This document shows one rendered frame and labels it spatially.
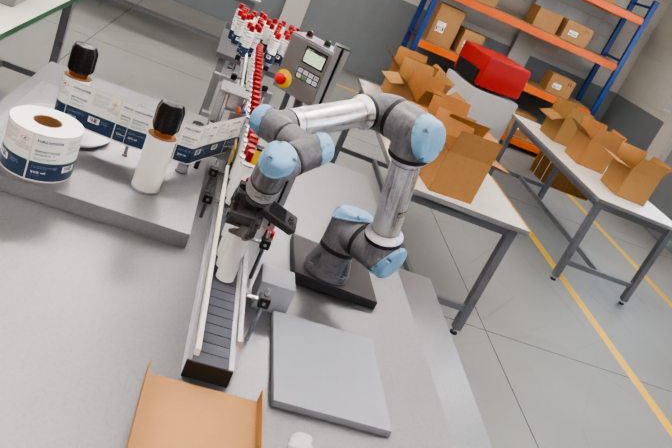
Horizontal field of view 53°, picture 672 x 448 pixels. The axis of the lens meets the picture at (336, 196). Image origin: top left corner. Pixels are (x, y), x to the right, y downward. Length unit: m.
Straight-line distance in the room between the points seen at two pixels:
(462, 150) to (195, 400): 2.39
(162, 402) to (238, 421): 0.17
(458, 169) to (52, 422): 2.66
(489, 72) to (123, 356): 6.21
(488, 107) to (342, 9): 3.06
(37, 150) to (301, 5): 7.76
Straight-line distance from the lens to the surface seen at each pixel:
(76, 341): 1.61
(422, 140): 1.74
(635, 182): 5.98
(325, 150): 1.51
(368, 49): 9.83
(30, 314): 1.66
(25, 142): 2.03
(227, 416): 1.54
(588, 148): 6.42
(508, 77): 7.53
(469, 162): 3.65
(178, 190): 2.25
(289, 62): 2.21
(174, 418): 1.49
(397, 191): 1.86
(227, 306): 1.77
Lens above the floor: 1.84
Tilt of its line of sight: 21 degrees down
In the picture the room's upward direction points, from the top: 25 degrees clockwise
